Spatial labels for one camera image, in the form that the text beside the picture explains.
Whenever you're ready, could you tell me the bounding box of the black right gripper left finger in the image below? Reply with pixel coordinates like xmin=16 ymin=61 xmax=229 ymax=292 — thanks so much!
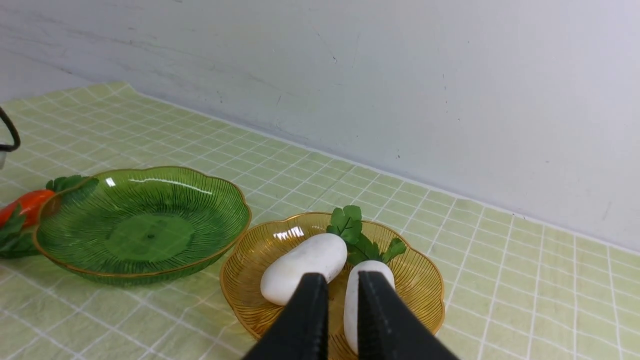
xmin=244 ymin=273 xmax=329 ymax=360

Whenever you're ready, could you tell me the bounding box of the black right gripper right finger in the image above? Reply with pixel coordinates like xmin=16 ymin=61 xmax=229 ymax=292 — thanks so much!
xmin=358 ymin=271 xmax=457 ymax=360

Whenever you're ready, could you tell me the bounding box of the white toy radish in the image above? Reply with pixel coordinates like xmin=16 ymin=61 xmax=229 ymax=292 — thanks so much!
xmin=343 ymin=234 xmax=407 ymax=354
xmin=260 ymin=205 xmax=362 ymax=306

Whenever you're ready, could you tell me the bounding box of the orange toy carrot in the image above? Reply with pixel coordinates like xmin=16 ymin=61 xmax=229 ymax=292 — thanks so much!
xmin=0 ymin=174 xmax=87 ymax=230
xmin=0 ymin=203 xmax=39 ymax=260

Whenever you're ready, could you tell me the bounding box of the green ribbed plastic plate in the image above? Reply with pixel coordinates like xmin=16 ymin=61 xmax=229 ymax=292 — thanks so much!
xmin=32 ymin=166 xmax=252 ymax=287

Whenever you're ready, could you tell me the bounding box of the green checkered tablecloth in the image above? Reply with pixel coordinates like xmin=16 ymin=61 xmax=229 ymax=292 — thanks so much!
xmin=0 ymin=83 xmax=640 ymax=360

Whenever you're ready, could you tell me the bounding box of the black left camera cable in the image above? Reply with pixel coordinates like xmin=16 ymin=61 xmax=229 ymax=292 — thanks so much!
xmin=0 ymin=107 xmax=21 ymax=152

